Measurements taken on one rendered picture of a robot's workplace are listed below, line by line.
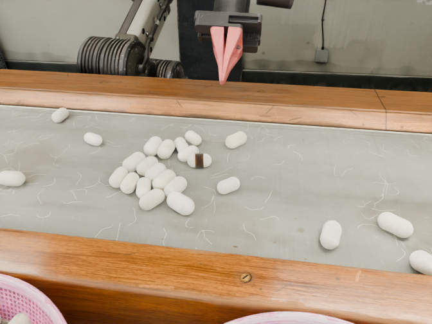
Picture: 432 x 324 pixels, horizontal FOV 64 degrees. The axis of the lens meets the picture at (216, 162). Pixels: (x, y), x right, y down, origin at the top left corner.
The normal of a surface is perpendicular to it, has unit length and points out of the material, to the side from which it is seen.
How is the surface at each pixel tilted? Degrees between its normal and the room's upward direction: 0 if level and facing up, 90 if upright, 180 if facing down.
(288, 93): 0
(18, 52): 88
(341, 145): 0
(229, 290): 0
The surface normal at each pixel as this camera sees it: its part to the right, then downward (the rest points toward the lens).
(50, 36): -0.10, 0.59
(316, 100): 0.00, -0.81
